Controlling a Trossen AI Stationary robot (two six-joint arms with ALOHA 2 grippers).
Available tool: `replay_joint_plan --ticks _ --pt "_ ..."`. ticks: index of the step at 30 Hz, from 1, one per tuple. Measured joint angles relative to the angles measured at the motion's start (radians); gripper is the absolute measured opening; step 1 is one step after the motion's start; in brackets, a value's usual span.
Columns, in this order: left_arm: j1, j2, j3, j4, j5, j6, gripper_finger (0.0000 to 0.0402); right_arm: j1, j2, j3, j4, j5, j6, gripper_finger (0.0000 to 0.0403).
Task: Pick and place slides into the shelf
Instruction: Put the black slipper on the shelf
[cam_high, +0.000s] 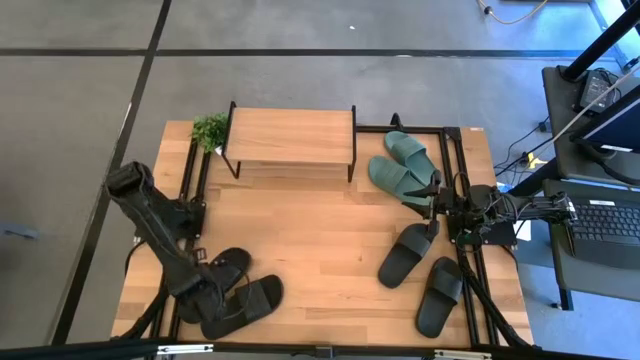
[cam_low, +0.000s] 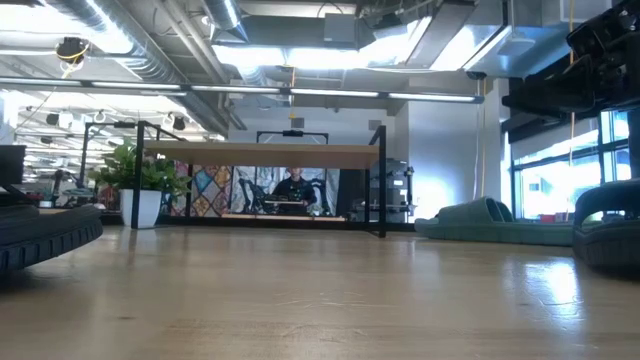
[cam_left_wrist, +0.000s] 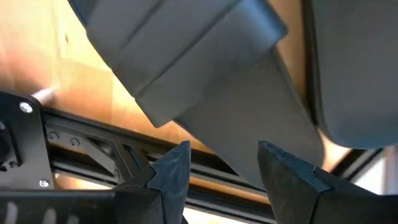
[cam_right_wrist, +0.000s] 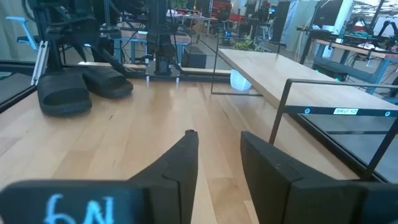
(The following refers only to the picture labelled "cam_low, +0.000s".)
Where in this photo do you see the black ceiling device yellow cable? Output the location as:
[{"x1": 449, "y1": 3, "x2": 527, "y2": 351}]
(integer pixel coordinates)
[{"x1": 54, "y1": 35, "x2": 91, "y2": 66}]

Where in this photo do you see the black computer monitor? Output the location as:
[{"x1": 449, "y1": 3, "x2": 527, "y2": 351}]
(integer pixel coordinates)
[{"x1": 0, "y1": 144, "x2": 27, "y2": 186}]

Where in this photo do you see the teal green rubber slide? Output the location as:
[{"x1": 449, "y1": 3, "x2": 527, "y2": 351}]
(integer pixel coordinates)
[{"x1": 414, "y1": 196, "x2": 575, "y2": 247}]

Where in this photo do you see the white plant pot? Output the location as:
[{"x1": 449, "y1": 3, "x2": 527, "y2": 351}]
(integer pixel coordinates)
[{"x1": 119, "y1": 188, "x2": 164, "y2": 230}]

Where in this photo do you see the person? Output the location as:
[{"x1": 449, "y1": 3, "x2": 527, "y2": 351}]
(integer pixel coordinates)
[{"x1": 272, "y1": 167, "x2": 319, "y2": 216}]

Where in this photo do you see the grey metal cabinet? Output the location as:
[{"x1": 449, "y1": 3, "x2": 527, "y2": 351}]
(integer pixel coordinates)
[{"x1": 369, "y1": 158, "x2": 416, "y2": 224}]

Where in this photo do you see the green leafy plant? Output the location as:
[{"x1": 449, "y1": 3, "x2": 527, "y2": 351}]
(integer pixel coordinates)
[{"x1": 87, "y1": 138, "x2": 193, "y2": 201}]

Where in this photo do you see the black vertical frame post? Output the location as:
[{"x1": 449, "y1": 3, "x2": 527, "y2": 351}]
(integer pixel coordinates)
[{"x1": 628, "y1": 107, "x2": 640, "y2": 180}]

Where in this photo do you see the black window frame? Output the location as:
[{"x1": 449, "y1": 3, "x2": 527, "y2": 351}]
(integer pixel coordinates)
[{"x1": 509, "y1": 107, "x2": 632, "y2": 221}]

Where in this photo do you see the wooden shelf black metal frame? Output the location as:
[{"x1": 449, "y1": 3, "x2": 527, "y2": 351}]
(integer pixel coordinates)
[{"x1": 130, "y1": 119, "x2": 388, "y2": 239}]

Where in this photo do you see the silver round air duct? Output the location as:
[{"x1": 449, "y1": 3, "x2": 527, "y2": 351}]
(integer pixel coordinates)
[{"x1": 202, "y1": 0, "x2": 249, "y2": 44}]

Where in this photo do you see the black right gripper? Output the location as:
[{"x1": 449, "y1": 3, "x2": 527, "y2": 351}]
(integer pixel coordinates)
[{"x1": 502, "y1": 43, "x2": 640, "y2": 120}]

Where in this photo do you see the grey ceiling electrical box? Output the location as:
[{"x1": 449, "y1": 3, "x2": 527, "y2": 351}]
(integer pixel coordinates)
[{"x1": 323, "y1": 13, "x2": 357, "y2": 44}]

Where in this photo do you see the long ceiling light bar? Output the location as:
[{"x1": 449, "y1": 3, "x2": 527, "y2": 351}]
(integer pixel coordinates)
[{"x1": 0, "y1": 76, "x2": 485, "y2": 105}]

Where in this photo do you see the black rubber slide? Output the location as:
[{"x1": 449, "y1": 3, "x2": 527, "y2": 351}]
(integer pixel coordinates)
[
  {"x1": 572, "y1": 178, "x2": 640, "y2": 274},
  {"x1": 0, "y1": 203, "x2": 105, "y2": 275}
]

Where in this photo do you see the silver spiral air duct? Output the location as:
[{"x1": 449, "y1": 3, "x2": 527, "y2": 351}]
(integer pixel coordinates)
[{"x1": 47, "y1": 0, "x2": 234, "y2": 136}]

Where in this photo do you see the background wooden table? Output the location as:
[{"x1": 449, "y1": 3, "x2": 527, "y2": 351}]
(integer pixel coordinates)
[{"x1": 222, "y1": 213, "x2": 347, "y2": 223}]

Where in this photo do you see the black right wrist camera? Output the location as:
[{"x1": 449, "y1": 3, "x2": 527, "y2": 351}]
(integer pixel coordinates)
[{"x1": 566, "y1": 8, "x2": 627, "y2": 57}]

